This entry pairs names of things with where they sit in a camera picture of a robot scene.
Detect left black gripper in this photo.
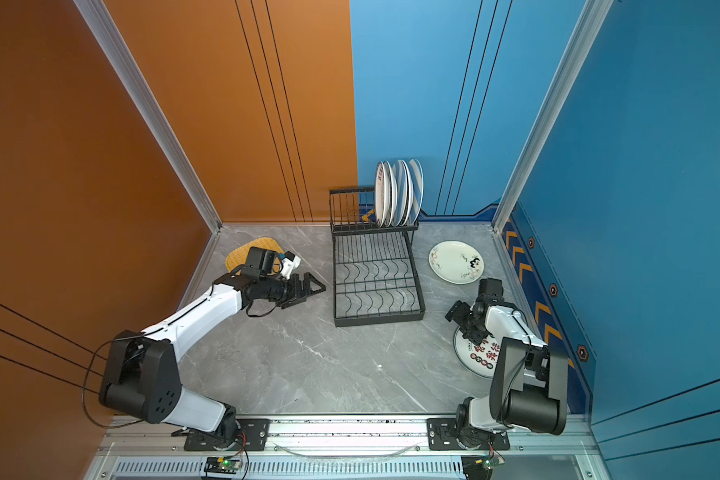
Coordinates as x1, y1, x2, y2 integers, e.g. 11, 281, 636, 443
261, 272, 327, 308

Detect white plate red characters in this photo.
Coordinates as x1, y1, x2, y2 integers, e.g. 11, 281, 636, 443
453, 330, 501, 379

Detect black wire dish rack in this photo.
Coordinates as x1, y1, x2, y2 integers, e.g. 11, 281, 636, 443
329, 186, 426, 327

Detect orange sunburst round plate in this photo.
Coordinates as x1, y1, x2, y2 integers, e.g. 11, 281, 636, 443
374, 161, 388, 227

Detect blue striped plate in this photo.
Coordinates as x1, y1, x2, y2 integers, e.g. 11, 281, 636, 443
409, 159, 424, 223
394, 159, 408, 226

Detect white green emblem plate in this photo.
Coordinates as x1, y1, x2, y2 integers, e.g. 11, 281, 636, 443
382, 161, 397, 227

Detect green red rimmed plate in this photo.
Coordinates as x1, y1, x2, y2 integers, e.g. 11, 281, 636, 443
405, 162, 416, 226

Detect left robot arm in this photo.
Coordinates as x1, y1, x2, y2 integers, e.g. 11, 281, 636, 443
99, 247, 326, 443

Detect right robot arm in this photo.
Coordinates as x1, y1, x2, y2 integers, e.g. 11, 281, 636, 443
445, 278, 569, 449

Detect white floral plate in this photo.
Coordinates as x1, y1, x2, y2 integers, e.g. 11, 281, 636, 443
428, 241, 484, 285

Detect yellow woven square plate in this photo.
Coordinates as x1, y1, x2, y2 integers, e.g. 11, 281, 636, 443
224, 237, 284, 272

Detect right circuit board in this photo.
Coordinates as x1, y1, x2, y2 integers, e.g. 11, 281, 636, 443
461, 455, 505, 480

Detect circuit board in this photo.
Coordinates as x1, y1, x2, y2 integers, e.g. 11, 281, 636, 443
461, 455, 505, 480
202, 456, 245, 479

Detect left circuit board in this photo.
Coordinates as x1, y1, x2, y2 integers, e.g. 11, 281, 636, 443
202, 456, 245, 479

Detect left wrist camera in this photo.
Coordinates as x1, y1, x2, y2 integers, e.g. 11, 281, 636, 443
279, 251, 301, 279

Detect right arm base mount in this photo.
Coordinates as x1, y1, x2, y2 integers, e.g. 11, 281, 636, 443
426, 417, 511, 451

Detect aluminium front rail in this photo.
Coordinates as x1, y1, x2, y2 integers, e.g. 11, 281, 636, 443
96, 413, 599, 458

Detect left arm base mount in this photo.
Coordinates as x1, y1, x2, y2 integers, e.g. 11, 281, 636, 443
183, 418, 270, 453

